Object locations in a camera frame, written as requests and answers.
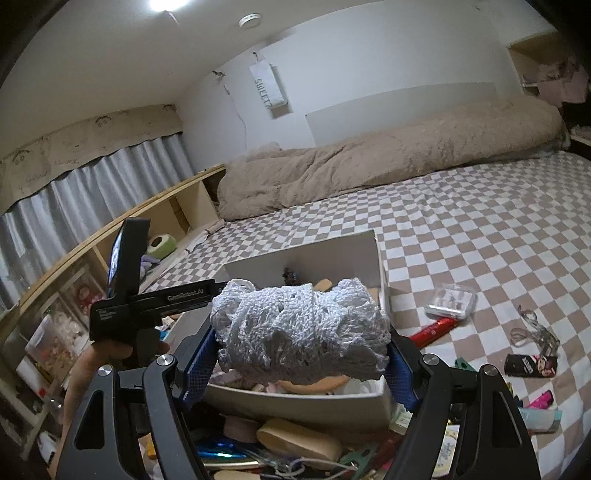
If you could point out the checkered bed sheet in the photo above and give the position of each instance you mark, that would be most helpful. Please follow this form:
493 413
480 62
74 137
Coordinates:
461 230

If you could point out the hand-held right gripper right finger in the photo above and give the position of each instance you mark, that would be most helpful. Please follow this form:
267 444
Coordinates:
401 383

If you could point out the green clip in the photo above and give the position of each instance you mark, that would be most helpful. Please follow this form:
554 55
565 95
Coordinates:
464 364

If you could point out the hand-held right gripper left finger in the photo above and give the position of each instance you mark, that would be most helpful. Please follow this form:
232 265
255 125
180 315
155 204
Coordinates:
198 369

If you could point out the black card pack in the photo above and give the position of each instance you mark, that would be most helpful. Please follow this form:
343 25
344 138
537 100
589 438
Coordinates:
526 365

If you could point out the red shiny pack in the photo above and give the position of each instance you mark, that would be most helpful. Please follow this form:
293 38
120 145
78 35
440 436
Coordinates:
434 328

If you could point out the blue shiny wrapper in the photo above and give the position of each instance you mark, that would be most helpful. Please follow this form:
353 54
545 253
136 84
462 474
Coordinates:
221 450

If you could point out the grey wall panel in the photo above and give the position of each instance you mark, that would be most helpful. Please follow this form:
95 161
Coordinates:
392 115

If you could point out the wooden bedside shelf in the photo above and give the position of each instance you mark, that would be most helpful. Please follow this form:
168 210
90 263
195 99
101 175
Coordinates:
198 203

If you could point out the grey curtain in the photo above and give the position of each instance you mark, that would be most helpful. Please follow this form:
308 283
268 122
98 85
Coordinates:
92 198

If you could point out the beige glasses case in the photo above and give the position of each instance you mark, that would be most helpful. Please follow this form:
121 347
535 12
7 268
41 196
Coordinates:
295 438

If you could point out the open closet shelf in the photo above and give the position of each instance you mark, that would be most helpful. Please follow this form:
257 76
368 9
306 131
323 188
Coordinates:
521 60

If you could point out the beige printed valance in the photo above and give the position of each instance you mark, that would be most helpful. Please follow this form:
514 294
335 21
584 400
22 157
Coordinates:
92 138

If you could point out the white crochet cloth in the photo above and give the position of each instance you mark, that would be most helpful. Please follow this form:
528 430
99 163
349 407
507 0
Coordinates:
300 323

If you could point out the pink clothes pile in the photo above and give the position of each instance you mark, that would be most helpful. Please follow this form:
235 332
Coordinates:
568 78

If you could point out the red dressed doll display box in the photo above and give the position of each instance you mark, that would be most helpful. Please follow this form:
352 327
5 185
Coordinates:
85 293

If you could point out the person's left hand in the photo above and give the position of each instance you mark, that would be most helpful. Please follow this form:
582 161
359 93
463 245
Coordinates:
106 355

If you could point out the dark crochet scrunchie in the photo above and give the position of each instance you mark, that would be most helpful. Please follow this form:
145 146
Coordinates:
289 274

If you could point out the pink small tube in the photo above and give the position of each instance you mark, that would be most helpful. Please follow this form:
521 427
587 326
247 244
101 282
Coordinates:
540 399

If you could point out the round white smoke detector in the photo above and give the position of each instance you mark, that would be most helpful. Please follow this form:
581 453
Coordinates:
250 20

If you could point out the clear plastic case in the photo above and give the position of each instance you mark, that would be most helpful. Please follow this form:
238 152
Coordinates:
450 302

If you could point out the person's left forearm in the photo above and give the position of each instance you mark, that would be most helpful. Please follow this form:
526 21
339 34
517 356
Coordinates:
59 443

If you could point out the beige quilt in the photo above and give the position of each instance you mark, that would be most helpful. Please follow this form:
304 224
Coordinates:
369 161

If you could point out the white hanging paper bag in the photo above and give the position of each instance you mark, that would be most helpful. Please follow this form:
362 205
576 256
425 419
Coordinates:
268 87

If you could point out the purple plush toy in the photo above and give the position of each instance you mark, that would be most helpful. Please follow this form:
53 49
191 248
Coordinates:
147 265

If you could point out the bright ceiling lamp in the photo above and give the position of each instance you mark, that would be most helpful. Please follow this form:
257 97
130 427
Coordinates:
166 3

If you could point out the white dressed doll display box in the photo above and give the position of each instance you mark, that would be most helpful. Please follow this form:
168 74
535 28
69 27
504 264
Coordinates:
64 325

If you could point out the green tape roll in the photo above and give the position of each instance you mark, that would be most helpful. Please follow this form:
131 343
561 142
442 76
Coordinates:
161 244

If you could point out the white storage box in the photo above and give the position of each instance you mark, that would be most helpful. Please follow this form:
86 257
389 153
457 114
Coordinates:
300 410

